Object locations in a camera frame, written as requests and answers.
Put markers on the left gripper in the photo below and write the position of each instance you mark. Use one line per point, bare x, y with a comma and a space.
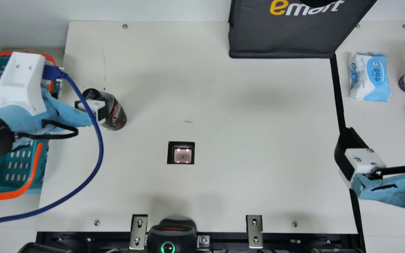
56, 114

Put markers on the dark coffee bottle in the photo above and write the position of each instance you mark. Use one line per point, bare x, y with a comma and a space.
116, 112

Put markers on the pale blue wet wipes pack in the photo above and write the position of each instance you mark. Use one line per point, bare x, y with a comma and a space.
369, 77

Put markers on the black device with green light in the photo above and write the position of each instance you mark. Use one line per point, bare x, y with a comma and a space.
171, 237

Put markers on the black strip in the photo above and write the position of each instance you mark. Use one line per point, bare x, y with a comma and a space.
339, 105

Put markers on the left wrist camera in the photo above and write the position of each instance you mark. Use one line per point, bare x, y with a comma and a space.
21, 80

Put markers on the small square scanner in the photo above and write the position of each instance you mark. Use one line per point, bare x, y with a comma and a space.
182, 154

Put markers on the dark grey bag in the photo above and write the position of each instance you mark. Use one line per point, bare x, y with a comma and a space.
287, 31

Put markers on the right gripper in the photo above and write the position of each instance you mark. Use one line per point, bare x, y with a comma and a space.
392, 189

